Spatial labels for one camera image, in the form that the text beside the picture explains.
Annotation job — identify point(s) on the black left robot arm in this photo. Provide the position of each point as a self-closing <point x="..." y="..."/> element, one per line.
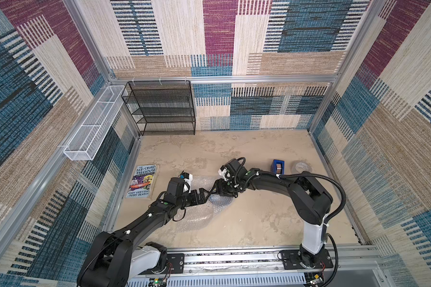
<point x="108" y="261"/>

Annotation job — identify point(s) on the colourful treehouse book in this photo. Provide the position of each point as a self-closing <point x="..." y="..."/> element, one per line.
<point x="142" y="181"/>

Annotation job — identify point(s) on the clear tape roll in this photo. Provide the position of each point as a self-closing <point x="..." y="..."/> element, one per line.
<point x="301" y="166"/>

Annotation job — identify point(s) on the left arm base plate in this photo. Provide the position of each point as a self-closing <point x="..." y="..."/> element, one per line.
<point x="173" y="264"/>

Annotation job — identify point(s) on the white wire mesh basket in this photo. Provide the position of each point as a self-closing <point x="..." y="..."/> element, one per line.
<point x="89" y="137"/>

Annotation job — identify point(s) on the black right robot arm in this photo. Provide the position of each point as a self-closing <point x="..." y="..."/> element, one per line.
<point x="311" y="200"/>

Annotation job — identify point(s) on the clear bubble wrap sheet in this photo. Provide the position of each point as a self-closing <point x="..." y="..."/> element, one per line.
<point x="198" y="217"/>

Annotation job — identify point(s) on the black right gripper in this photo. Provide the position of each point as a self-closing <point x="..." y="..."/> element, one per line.
<point x="225" y="186"/>

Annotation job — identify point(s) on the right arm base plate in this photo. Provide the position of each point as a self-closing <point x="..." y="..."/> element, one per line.
<point x="300" y="259"/>

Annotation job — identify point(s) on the aluminium front rail frame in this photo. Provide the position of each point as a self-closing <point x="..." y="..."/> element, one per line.
<point x="354" y="266"/>

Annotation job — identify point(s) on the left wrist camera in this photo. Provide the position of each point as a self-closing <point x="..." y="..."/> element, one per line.
<point x="178" y="187"/>

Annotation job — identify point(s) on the blue tape dispenser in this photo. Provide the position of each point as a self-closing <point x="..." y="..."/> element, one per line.
<point x="277" y="167"/>

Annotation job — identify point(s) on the black wire shelf rack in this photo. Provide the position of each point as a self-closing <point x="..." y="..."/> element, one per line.
<point x="161" y="107"/>

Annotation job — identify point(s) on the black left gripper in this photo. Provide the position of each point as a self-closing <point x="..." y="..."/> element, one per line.
<point x="203" y="200"/>

